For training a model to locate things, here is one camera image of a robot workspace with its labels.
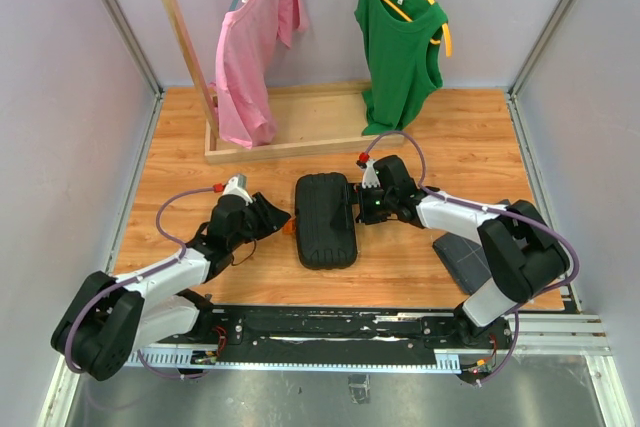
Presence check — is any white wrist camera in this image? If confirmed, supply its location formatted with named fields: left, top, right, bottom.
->
left=356, top=152, right=381, bottom=189
left=213, top=173, right=253, bottom=205

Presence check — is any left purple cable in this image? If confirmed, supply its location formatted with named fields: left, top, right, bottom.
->
left=66, top=186, right=221, bottom=381

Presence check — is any wooden clothes rack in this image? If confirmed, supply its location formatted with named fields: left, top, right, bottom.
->
left=141, top=0, right=430, bottom=166

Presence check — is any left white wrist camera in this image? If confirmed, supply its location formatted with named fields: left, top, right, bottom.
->
left=213, top=173, right=253, bottom=205

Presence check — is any green tank top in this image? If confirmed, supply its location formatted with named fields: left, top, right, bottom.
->
left=354, top=0, right=448, bottom=136

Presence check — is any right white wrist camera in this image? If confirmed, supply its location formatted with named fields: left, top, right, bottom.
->
left=356, top=152, right=381, bottom=189

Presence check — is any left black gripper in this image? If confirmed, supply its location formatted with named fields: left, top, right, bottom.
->
left=229, top=191, right=291, bottom=250

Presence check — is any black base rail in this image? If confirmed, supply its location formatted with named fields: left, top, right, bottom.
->
left=159, top=305, right=513, bottom=368

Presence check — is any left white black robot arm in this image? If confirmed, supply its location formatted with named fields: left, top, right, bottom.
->
left=51, top=193, right=291, bottom=381

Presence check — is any grey folded cloth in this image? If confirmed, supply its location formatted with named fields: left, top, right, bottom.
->
left=432, top=198, right=511, bottom=296

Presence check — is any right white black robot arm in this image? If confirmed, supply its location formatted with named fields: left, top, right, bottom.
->
left=313, top=155, right=578, bottom=347

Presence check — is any black plastic tool case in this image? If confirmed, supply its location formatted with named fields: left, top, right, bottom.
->
left=294, top=172, right=358, bottom=270

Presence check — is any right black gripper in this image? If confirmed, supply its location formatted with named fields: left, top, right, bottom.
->
left=332, top=182, right=396, bottom=228

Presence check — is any pink t-shirt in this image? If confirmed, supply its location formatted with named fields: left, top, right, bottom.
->
left=215, top=0, right=309, bottom=149

